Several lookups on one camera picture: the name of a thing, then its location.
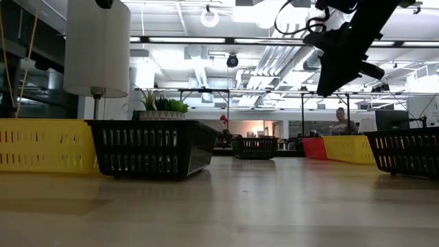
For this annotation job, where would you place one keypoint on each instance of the red desk object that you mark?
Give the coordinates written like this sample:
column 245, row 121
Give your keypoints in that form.
column 224, row 119

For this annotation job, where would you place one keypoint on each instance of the black overhead light bar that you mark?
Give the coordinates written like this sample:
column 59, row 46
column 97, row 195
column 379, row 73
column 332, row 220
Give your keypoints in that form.
column 229, row 40

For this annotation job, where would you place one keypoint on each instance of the red plastic basket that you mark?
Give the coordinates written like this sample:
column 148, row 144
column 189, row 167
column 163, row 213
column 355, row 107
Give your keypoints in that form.
column 313, row 148

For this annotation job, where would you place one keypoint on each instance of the person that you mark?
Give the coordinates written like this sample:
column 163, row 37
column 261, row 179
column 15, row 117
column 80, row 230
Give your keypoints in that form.
column 343, row 127

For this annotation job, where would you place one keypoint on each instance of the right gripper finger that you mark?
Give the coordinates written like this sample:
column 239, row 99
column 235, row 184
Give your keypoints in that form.
column 334, row 75

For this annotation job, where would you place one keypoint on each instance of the black ceiling spotlight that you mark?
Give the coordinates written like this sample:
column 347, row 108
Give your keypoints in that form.
column 380, row 88

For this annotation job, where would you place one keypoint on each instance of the white board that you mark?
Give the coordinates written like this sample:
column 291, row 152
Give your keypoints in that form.
column 367, row 126

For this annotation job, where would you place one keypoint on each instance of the black ceiling camera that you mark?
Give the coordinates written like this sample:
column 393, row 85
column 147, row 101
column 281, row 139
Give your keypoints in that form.
column 232, row 61

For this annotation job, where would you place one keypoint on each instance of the black plastic basket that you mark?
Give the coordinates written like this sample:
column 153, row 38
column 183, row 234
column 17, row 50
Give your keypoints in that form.
column 255, row 139
column 199, row 140
column 404, row 132

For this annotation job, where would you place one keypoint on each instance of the yellow plastic basket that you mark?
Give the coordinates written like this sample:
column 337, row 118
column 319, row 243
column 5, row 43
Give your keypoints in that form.
column 346, row 149
column 41, row 147

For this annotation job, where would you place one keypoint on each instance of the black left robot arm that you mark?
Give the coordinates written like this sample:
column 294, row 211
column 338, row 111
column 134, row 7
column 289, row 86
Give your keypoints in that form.
column 104, row 3

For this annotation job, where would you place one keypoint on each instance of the black workstation frame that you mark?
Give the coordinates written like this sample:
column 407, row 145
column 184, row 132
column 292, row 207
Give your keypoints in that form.
column 205, row 90
column 348, row 113

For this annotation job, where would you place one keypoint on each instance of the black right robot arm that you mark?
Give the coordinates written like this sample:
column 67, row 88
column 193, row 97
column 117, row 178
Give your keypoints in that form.
column 377, row 13

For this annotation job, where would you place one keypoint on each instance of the black computer monitor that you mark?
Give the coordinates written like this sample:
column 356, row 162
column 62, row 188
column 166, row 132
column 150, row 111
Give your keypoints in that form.
column 391, row 120

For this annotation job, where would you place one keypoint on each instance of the potted green succulent plant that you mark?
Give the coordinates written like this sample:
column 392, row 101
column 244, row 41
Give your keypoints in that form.
column 171, row 104

